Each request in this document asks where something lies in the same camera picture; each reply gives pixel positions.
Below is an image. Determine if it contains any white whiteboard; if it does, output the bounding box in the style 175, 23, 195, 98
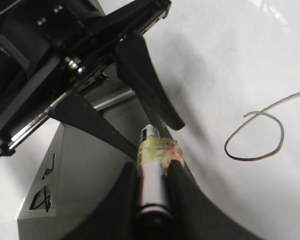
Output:
0, 0, 300, 240

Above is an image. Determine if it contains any white black whiteboard marker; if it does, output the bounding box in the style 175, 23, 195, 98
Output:
137, 124, 185, 219

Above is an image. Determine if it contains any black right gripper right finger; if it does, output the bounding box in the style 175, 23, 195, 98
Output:
167, 160, 260, 240

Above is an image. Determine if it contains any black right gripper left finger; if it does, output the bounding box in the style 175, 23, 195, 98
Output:
63, 162, 137, 240

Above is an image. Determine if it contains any white marker holder box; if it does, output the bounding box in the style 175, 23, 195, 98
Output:
17, 124, 130, 240

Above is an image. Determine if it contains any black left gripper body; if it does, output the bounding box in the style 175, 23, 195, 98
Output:
0, 0, 171, 157

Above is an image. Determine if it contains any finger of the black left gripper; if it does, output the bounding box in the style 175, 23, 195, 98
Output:
114, 31, 185, 130
48, 91, 137, 159

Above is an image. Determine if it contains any chrome metal rod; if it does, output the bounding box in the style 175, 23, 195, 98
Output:
93, 89, 136, 111

